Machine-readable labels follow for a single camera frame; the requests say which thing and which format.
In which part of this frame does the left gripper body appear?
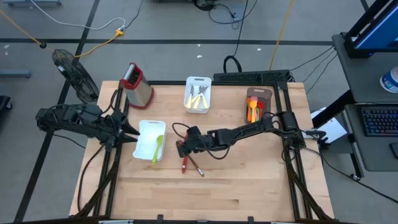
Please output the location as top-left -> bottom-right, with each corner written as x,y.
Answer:
99,108 -> 128,153

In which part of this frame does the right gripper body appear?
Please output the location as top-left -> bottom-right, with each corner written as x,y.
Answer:
186,126 -> 217,153

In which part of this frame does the red silicone spoon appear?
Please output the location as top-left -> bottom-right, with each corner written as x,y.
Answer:
182,133 -> 189,174

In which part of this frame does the large white plastic bin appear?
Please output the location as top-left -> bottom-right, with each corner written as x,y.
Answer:
132,119 -> 167,162

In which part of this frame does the brown wooden spoon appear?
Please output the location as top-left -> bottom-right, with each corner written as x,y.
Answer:
175,139 -> 205,177

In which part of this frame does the long green silicone spoon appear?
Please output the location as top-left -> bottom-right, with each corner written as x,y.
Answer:
151,134 -> 164,166

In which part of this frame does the cream handled table knife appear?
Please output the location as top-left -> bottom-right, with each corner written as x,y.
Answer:
194,86 -> 206,110
185,85 -> 195,109
200,86 -> 210,110
190,86 -> 203,109

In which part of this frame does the small white plastic bin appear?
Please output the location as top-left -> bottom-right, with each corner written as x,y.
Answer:
183,76 -> 213,114

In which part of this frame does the yellow silicone spatula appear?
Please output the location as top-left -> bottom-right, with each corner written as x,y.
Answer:
249,100 -> 257,124

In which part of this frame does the red and steel container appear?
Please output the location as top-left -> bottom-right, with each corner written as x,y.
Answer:
119,62 -> 155,110

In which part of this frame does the black floor fan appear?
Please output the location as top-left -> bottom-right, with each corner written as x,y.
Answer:
51,49 -> 100,109

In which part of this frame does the grey translucent plastic bin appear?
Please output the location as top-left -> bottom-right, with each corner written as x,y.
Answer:
244,86 -> 274,125

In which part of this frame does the black perforated power strip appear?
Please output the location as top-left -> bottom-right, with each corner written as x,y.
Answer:
213,69 -> 292,84

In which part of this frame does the grey furniture foot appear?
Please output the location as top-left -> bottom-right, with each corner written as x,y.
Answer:
0,68 -> 32,79
2,0 -> 62,8

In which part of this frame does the black chair caster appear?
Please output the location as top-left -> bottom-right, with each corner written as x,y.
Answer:
0,95 -> 13,113

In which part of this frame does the grey computer desk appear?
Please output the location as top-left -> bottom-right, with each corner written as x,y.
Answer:
331,30 -> 398,172

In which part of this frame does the black backlit keyboard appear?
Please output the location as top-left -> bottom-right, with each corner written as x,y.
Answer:
360,105 -> 398,137

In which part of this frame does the white and blue tub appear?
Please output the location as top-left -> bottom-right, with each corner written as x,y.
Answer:
379,65 -> 398,94

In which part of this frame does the black computer monitor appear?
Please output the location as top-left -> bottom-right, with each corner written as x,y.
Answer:
343,0 -> 398,58

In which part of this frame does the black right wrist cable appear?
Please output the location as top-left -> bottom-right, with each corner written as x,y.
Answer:
172,122 -> 192,141

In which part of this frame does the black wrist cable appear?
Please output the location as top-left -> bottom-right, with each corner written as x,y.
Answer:
108,89 -> 121,114
172,122 -> 192,141

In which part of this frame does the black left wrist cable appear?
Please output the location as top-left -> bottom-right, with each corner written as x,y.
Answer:
108,89 -> 121,114

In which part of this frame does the thick black hanging cable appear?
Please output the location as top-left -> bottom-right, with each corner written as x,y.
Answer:
76,144 -> 105,213

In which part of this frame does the yellow extension cable with plug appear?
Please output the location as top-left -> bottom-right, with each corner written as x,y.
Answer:
0,10 -> 125,59

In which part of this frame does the black looped cable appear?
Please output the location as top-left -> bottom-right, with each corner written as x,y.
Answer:
222,0 -> 249,74

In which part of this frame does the black aluminium table frame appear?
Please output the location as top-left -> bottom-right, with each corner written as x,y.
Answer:
68,80 -> 336,224

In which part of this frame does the white floor cable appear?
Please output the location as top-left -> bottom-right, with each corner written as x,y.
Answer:
29,0 -> 126,31

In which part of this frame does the black cable bundle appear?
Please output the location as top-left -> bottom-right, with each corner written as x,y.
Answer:
192,0 -> 259,30

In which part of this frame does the yellow floor cable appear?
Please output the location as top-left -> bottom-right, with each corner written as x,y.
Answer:
269,0 -> 295,71

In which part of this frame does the thin black cable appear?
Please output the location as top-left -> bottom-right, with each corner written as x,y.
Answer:
289,45 -> 336,72
303,51 -> 338,95

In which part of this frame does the long black floor cable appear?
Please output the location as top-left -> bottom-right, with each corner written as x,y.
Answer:
320,146 -> 398,203

